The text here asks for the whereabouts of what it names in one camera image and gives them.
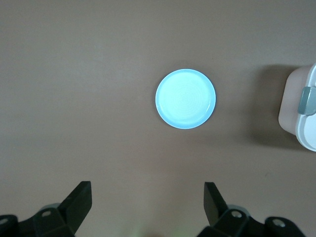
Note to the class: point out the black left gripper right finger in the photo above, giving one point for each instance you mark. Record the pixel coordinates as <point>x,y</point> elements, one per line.
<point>234,222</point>

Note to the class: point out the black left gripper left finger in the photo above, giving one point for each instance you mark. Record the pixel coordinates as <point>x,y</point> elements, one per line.
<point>61,217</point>

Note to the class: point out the brown table mat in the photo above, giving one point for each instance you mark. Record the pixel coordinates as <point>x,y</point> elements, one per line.
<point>74,98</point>

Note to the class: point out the white lidded storage box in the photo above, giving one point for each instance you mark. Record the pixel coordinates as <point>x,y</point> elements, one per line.
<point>288,106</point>

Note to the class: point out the light blue round plate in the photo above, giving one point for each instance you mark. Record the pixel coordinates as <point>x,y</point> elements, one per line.
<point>185,98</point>

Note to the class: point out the grey box latch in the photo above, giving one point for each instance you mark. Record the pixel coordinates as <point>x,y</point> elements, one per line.
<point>307,100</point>

